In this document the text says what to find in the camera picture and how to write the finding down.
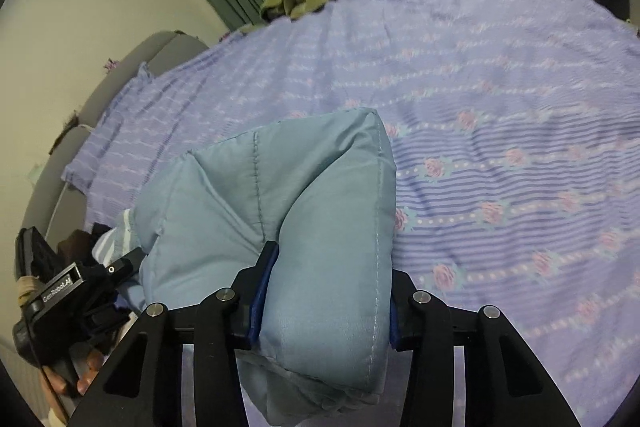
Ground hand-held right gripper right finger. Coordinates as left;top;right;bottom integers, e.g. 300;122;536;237
389;269;585;427

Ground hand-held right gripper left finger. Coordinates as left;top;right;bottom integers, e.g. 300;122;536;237
65;241;279;427

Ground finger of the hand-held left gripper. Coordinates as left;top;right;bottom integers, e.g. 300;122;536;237
111;248;147;289

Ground light blue padded pants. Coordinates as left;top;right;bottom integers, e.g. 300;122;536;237
92;108;399;426

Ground person's left hand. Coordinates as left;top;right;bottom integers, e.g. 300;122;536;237
42;341;109;400

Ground dark folded clothes stack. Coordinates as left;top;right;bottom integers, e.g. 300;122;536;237
56;222;117;266

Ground purple floral pillow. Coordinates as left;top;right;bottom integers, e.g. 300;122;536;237
61;62;157;194

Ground grey padded headboard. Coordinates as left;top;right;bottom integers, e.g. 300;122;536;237
22;32;212;258

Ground purple floral bed sheet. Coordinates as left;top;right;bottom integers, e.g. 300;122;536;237
62;0;640;427

